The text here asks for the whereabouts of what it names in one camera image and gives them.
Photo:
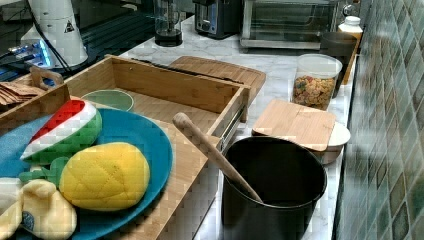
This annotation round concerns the bamboo drawer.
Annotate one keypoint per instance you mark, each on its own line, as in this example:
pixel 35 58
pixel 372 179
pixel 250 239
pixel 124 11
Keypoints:
pixel 215 106

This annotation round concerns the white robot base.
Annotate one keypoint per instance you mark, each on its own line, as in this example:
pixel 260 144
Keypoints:
pixel 55 29

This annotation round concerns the green bowl in drawer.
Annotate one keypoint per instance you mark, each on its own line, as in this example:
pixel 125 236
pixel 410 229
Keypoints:
pixel 111 98

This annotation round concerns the bamboo cutting board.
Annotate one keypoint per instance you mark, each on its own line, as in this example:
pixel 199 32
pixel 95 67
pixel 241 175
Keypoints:
pixel 253 78

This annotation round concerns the blue plate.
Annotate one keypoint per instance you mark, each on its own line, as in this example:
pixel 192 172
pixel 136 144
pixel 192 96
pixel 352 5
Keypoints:
pixel 118 126

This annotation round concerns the black utensil pot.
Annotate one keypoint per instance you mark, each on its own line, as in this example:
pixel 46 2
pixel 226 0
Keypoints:
pixel 289 180

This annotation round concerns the glass french press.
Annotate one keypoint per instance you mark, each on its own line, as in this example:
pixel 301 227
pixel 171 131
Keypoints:
pixel 167 23

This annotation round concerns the black coffee machine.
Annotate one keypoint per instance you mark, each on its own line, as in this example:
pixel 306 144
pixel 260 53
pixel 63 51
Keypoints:
pixel 218 19

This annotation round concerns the white bowl with bamboo lid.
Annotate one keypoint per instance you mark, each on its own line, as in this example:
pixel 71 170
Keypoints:
pixel 313 129

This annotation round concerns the silver toaster oven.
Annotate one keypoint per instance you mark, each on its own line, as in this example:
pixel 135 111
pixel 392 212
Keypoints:
pixel 287 24

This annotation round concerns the clear container of cereal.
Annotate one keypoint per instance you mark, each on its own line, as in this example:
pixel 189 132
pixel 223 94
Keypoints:
pixel 315 80

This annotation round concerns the plush yellow pineapple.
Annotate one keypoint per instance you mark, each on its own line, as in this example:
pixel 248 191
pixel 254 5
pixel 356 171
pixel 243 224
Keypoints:
pixel 105 177

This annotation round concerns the plush watermelon slice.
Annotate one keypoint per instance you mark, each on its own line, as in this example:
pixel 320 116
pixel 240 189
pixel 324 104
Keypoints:
pixel 73 127

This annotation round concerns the white capped bottle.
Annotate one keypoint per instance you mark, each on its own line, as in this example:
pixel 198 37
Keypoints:
pixel 351 26

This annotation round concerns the plush pale banana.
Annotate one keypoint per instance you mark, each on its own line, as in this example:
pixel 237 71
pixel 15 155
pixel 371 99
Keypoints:
pixel 36 206

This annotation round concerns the brown paper napkins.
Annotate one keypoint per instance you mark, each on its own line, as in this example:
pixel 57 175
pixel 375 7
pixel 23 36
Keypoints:
pixel 13 93

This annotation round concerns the wooden spoon handle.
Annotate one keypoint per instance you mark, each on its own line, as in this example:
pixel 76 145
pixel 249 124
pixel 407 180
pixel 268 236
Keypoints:
pixel 184 124

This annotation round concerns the wooden tray with handle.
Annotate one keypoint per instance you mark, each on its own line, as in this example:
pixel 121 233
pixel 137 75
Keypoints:
pixel 55 94

